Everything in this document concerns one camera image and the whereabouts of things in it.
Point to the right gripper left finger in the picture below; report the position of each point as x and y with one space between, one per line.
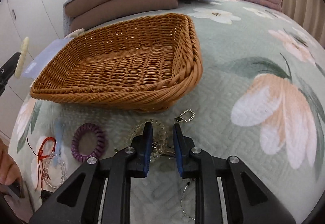
142 144

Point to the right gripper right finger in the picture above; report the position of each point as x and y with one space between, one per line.
183 145

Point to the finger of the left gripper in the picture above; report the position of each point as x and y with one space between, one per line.
8 70

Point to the person's left hand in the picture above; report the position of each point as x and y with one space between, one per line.
9 170

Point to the blue grey book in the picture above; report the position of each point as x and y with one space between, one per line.
34 69

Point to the white wardrobe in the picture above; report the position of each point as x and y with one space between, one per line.
38 10

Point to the cream knitted item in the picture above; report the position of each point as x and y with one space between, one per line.
75 33

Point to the light blue hair clip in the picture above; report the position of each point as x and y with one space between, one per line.
58 133

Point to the brown wicker basket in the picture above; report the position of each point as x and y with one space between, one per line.
144 64

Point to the floral green bedspread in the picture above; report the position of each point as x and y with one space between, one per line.
261 98

